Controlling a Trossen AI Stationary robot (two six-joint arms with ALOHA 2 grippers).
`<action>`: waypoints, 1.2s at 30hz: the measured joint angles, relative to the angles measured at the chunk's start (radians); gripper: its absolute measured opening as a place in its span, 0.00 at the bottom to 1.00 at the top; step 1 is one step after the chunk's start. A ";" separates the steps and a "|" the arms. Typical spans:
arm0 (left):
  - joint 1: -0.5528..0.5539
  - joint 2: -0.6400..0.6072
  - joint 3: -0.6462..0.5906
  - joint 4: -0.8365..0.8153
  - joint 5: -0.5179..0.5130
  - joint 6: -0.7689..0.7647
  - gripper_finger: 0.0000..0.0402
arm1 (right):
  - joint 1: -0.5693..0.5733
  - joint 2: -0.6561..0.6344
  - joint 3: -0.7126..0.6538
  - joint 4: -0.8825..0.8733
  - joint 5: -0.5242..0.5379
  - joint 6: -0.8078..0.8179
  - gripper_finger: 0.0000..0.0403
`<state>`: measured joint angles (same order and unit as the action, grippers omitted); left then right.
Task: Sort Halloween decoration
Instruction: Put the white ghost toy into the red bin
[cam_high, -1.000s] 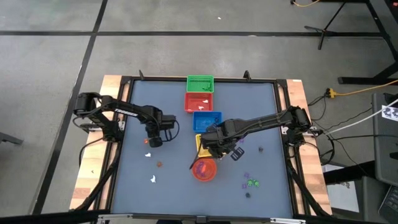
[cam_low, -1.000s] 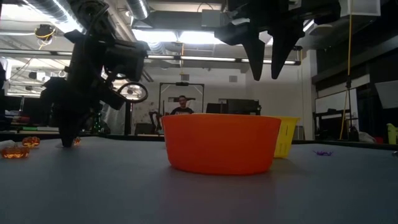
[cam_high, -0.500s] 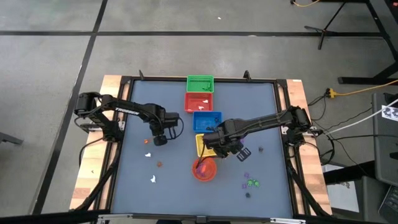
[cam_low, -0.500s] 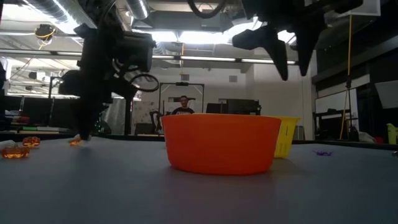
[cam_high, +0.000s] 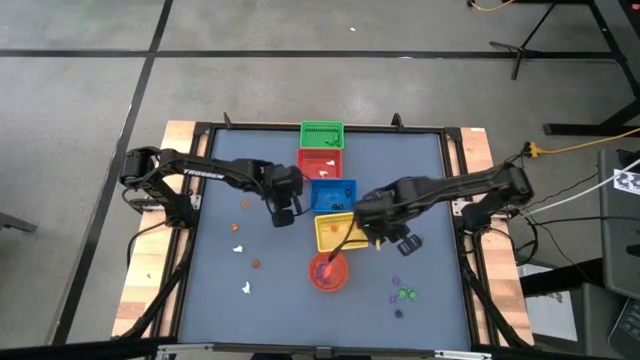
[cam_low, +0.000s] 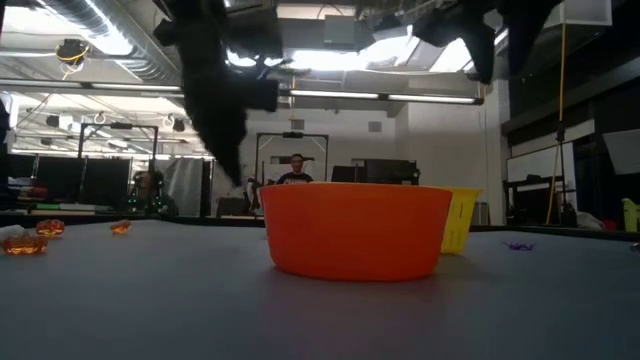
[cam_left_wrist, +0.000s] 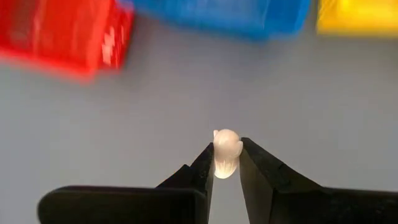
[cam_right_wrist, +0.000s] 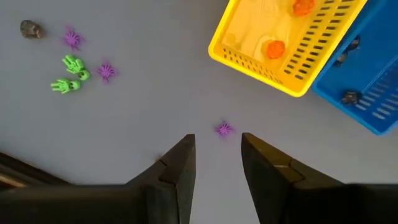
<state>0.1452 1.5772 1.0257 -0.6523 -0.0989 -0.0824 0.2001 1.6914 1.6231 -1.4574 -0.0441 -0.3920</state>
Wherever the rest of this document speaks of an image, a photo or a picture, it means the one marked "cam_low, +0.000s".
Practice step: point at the yellow-green container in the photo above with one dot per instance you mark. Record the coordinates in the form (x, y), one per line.
(631, 215)

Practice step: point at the grey box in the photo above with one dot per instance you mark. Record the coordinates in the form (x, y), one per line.
(486, 212)

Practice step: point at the black shelf unit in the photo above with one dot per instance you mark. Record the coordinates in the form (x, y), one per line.
(530, 200)

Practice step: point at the grey plastic cover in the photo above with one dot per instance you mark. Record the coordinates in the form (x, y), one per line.
(185, 185)

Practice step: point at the background robot with green lights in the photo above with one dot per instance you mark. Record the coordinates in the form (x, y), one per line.
(150, 200)

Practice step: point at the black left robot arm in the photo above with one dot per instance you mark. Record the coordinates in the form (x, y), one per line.
(200, 20)

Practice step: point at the long linear ceiling light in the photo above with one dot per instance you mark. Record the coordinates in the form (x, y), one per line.
(350, 94)

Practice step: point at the wide black monitor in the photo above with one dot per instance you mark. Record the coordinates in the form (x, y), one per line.
(390, 172)

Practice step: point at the white bag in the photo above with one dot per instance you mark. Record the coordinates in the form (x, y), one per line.
(590, 221)

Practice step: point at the purple toy spider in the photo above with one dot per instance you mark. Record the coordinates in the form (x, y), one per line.
(520, 246)

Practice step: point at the blue-grey table mat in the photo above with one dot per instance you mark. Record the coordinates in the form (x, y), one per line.
(320, 320)

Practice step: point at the black pole stand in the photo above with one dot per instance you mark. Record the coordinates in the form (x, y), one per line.
(561, 165)

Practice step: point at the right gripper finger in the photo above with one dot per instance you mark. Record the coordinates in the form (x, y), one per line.
(482, 55)

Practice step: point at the dark desk monitor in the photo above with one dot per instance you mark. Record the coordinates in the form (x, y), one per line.
(60, 180)
(107, 182)

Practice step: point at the grey wall vent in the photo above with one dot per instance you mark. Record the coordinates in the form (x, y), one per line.
(297, 124)
(375, 126)

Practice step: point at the whiteboard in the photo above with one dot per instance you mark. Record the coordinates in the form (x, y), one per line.
(535, 162)

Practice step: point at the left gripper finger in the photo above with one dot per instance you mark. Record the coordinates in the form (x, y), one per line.
(227, 150)

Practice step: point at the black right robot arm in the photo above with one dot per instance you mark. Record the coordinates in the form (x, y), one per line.
(525, 30)

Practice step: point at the large ceiling light panel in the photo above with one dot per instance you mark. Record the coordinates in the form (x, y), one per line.
(340, 60)

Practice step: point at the person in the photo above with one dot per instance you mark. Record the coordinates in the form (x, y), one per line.
(296, 176)

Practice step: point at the white wall panel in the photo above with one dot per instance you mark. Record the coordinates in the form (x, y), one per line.
(622, 150)

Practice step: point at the black gantry frame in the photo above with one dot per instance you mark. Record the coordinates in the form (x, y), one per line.
(292, 134)
(120, 126)

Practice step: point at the small black monitor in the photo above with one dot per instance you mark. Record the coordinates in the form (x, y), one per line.
(347, 174)

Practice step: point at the silver air duct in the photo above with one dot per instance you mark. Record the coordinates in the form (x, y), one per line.
(125, 40)

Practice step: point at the orange plastic bowl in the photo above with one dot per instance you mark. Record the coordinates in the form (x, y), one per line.
(357, 230)

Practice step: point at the yellow plastic basket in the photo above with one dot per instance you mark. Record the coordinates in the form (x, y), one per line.
(462, 220)

